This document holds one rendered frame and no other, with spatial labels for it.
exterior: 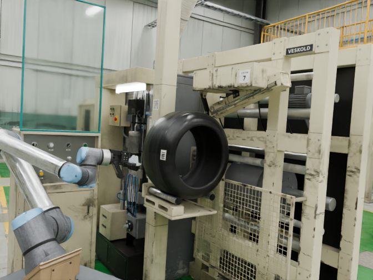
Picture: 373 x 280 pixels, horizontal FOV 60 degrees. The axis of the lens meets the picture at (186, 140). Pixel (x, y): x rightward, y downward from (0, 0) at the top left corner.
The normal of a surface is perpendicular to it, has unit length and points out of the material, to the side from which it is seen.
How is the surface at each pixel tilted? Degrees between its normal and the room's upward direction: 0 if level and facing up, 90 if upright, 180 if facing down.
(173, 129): 62
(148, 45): 90
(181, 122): 53
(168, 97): 90
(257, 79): 90
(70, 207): 90
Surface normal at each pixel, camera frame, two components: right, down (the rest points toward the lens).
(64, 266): 0.86, 0.08
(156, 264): 0.59, 0.07
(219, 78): -0.81, -0.02
